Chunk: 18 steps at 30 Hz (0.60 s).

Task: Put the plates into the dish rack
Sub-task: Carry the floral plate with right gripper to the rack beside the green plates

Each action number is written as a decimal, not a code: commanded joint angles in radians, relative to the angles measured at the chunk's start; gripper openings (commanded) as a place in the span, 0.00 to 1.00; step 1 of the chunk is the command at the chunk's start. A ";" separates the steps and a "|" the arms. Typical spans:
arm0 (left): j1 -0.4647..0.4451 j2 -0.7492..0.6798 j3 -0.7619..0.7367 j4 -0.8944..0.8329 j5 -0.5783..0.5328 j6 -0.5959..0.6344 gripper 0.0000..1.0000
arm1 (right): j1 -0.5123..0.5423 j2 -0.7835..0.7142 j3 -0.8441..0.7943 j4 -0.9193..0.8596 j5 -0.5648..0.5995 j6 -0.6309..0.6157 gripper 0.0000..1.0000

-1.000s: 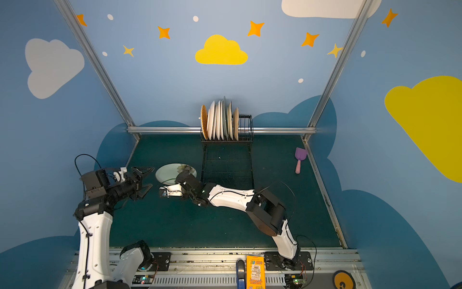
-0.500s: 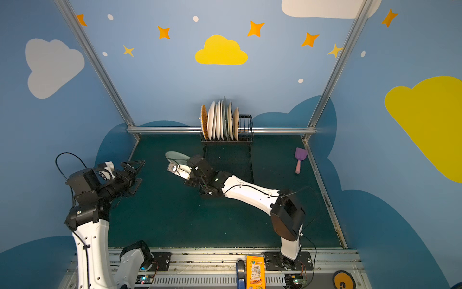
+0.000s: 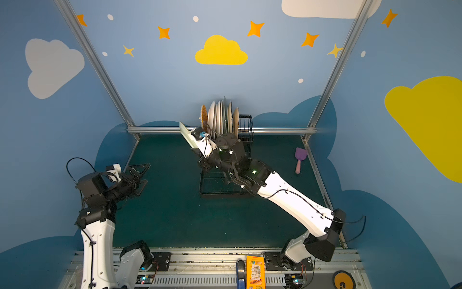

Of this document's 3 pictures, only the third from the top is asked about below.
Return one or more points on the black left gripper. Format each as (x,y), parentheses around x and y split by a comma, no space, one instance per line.
(129,177)

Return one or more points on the black wire dish rack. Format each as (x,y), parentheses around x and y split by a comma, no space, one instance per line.
(227,179)

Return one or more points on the grey-green plain plate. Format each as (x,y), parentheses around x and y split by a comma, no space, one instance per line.
(225,116)

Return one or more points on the mint green leaf plate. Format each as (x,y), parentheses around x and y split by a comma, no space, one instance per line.
(188,136)

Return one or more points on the cream floral plate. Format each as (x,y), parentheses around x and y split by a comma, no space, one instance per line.
(229,118)

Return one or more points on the green-rimmed Hao Wei plate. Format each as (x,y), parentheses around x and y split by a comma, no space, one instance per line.
(211,114)

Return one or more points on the dark navy plate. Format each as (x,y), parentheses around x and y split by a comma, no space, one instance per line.
(236,122)

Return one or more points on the woven bamboo plate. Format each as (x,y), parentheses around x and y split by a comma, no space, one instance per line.
(204,118)

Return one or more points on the sunburst plate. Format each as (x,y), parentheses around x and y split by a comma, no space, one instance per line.
(214,119)
(218,118)

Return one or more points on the white plate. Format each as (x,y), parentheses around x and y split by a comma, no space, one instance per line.
(222,117)

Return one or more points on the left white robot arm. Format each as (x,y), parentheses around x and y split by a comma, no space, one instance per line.
(101,192)

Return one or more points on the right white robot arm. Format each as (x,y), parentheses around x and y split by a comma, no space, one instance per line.
(323,225)

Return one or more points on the small green circuit board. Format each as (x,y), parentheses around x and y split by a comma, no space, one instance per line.
(146,279)

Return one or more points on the orange box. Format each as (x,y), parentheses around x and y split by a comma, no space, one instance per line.
(255,272)

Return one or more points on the yellow black wheel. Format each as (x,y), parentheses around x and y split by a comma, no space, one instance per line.
(343,280)

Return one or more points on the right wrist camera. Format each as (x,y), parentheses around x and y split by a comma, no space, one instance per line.
(202,141)

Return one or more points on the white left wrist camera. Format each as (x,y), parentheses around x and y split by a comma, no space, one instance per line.
(113,173)

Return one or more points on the aluminium frame rail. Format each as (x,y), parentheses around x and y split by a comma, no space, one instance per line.
(155,130)

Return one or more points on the purple scoop, pink handle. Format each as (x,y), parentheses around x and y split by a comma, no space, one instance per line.
(300,154)

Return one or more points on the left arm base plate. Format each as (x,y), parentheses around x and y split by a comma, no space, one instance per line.
(160,261)

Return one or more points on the blue tool handle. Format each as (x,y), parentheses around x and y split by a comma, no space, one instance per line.
(240,272)

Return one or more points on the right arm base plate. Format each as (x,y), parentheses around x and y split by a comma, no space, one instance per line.
(275,262)

